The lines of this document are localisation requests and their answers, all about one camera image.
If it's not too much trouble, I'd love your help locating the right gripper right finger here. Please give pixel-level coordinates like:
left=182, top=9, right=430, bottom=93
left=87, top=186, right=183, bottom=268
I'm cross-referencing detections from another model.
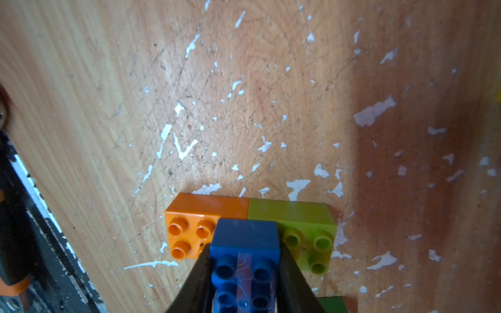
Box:
left=277, top=242, right=325, bottom=312

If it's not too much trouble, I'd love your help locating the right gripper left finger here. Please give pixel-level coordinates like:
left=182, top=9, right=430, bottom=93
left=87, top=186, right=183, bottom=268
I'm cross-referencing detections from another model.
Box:
left=166, top=244, right=215, bottom=313

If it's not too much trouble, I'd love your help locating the blue lego brick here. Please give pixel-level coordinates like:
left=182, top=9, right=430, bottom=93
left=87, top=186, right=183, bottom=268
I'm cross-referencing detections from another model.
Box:
left=210, top=219, right=281, bottom=312

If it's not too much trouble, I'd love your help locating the lime lego brick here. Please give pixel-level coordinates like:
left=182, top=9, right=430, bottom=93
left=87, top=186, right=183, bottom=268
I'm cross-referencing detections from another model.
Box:
left=248, top=198, right=337, bottom=275

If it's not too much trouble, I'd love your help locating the green lego brick centre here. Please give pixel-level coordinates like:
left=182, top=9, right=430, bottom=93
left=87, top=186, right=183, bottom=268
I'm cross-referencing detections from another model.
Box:
left=317, top=296, right=348, bottom=313

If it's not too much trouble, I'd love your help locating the orange lego brick front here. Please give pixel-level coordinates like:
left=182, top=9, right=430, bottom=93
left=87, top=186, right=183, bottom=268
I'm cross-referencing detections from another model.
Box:
left=164, top=193, right=249, bottom=261

